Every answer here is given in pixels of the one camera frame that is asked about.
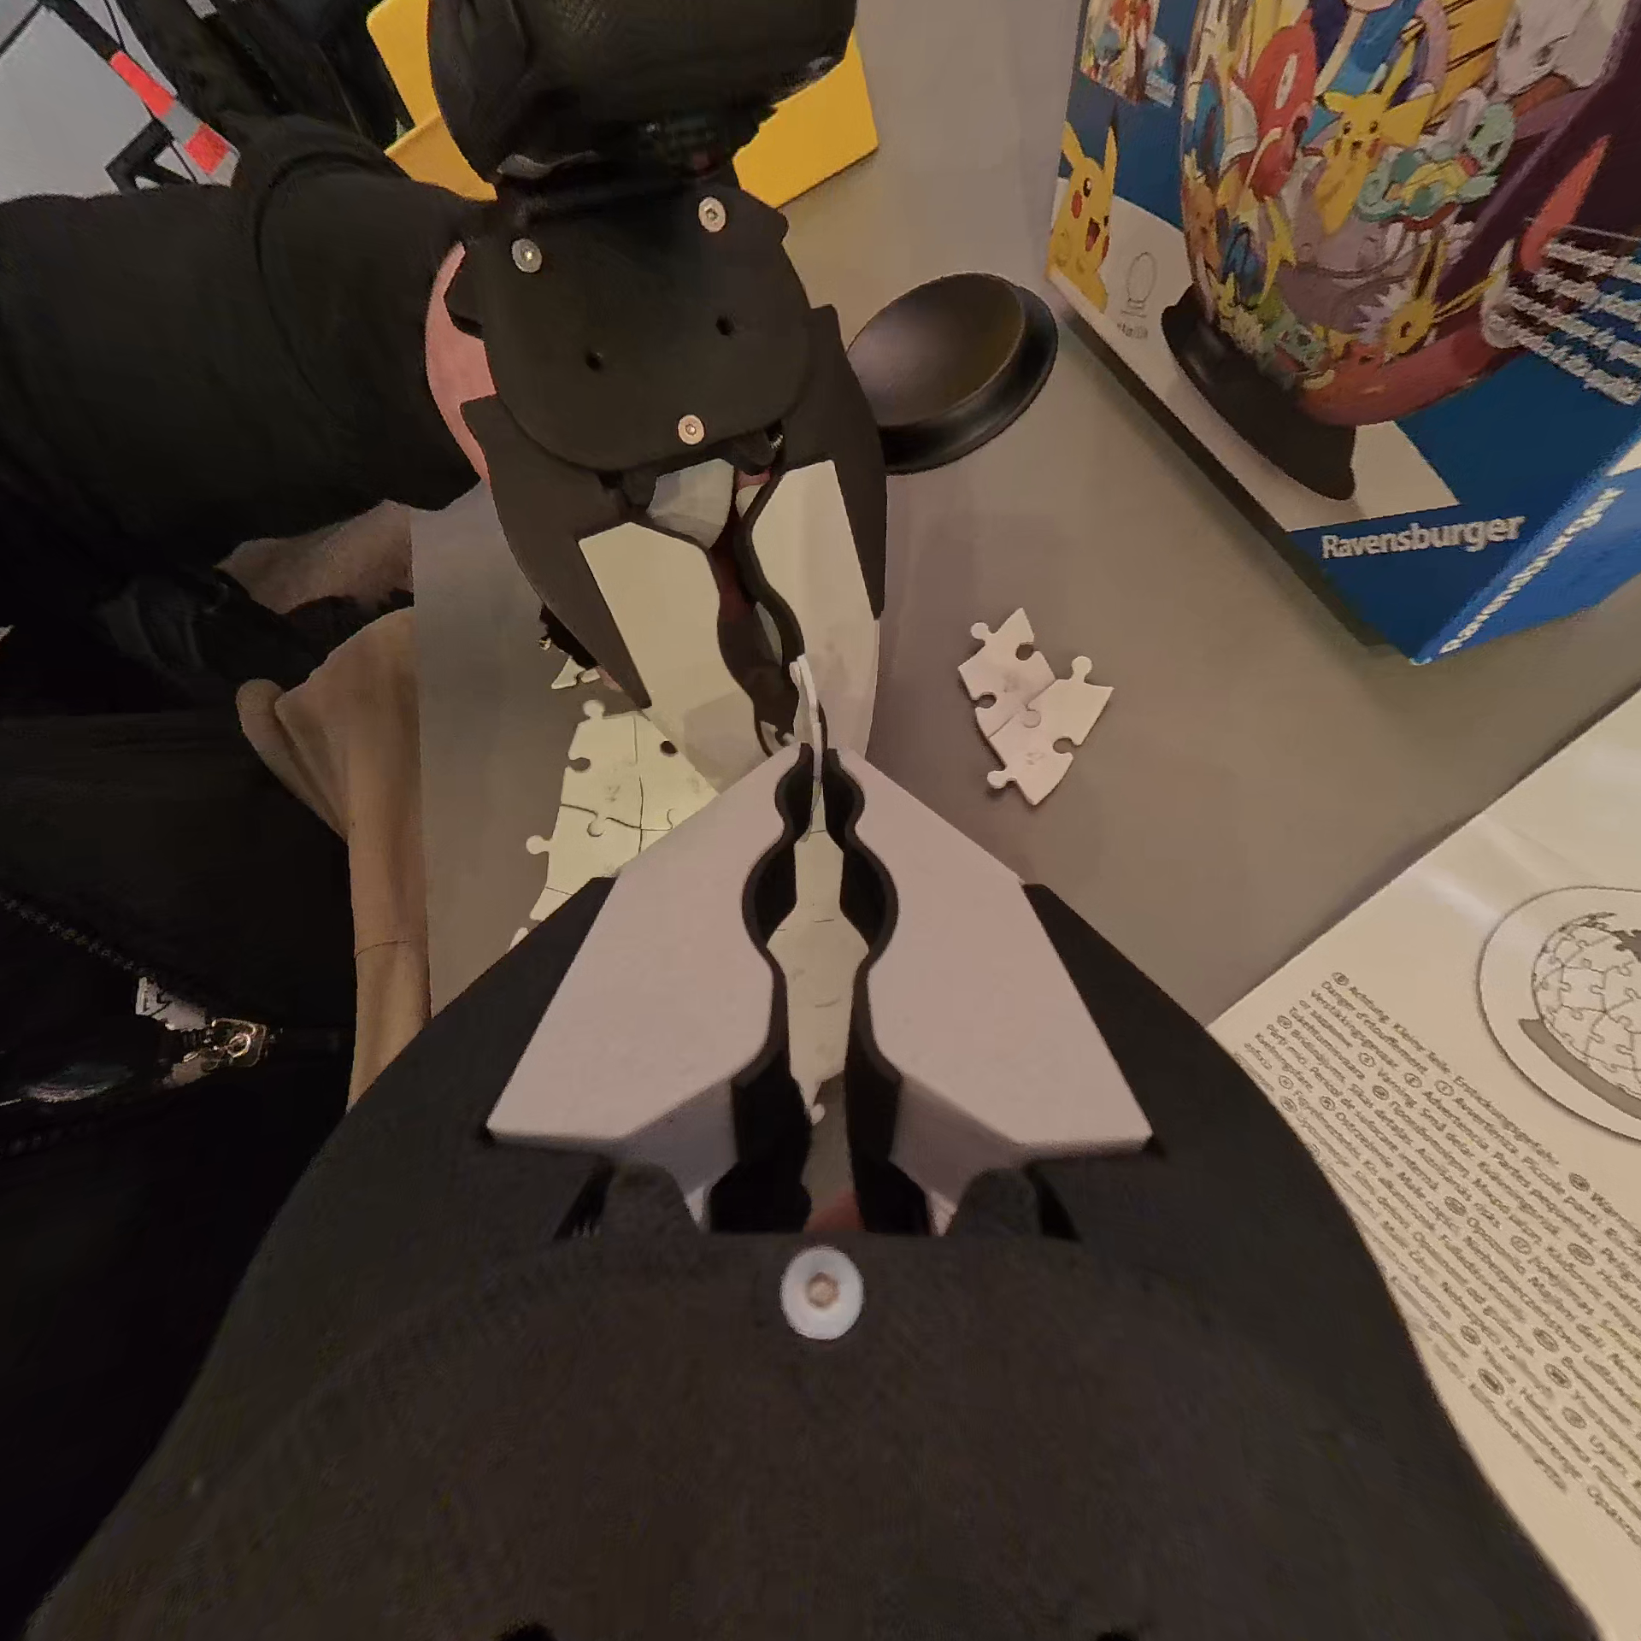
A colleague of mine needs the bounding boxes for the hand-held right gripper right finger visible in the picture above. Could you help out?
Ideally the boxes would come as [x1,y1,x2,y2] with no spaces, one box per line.
[820,747,1156,1204]

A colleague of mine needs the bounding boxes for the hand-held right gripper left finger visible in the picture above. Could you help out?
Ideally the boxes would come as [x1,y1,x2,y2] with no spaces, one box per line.
[484,747,822,1225]

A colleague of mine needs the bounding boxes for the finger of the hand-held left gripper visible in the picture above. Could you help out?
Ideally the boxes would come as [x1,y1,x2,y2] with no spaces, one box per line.
[753,466,882,760]
[576,501,806,788]

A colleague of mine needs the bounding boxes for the partly built white puzzle ball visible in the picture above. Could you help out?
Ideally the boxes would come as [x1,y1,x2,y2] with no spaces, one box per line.
[509,655,849,1128]

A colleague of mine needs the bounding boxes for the person's left forearm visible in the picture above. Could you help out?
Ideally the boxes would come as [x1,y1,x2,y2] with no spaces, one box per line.
[0,114,494,548]

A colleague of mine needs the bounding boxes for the two-piece joined puzzle segment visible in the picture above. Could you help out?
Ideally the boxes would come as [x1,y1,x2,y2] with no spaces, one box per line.
[957,608,1115,807]

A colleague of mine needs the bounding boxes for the colourful printed puzzle box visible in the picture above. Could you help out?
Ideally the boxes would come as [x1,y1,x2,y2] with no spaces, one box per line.
[1044,0,1641,669]

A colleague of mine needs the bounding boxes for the person's left hand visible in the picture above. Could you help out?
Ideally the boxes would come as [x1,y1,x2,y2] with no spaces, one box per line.
[423,245,497,489]

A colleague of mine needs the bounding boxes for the yellow box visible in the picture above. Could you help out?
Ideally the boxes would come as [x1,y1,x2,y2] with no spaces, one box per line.
[365,0,878,210]

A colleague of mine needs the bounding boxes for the black round cup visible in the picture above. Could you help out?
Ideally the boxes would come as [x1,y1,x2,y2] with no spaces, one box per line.
[843,272,1060,477]

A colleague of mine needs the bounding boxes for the beige trousers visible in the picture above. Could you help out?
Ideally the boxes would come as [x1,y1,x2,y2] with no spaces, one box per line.
[218,507,431,1104]

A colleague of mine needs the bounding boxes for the metal badge clip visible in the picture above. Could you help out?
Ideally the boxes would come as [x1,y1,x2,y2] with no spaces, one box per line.
[128,975,281,1085]

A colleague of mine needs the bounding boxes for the red striped object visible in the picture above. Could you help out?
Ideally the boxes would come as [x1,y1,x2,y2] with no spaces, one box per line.
[38,0,245,192]

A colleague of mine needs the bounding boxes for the white printed instruction leaflet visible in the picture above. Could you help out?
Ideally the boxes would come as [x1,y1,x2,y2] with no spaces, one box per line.
[1205,698,1641,1641]

